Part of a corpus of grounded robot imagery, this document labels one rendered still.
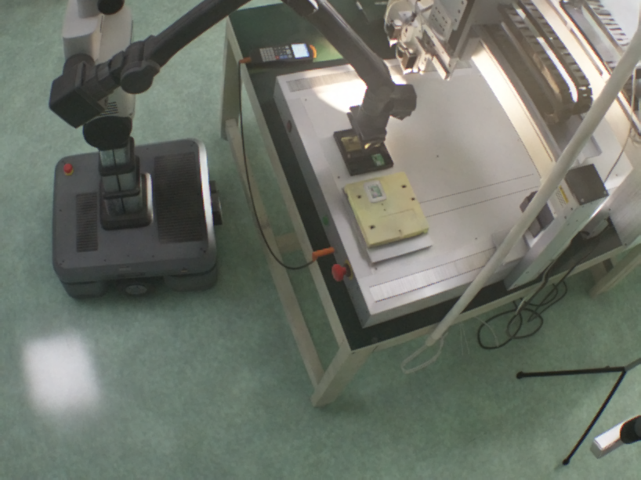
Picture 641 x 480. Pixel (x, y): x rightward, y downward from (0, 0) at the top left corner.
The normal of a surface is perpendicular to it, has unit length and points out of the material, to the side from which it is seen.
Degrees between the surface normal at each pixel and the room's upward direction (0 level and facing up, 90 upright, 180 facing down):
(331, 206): 0
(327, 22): 85
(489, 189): 0
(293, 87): 0
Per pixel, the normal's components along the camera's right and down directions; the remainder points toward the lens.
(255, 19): 0.14, -0.48
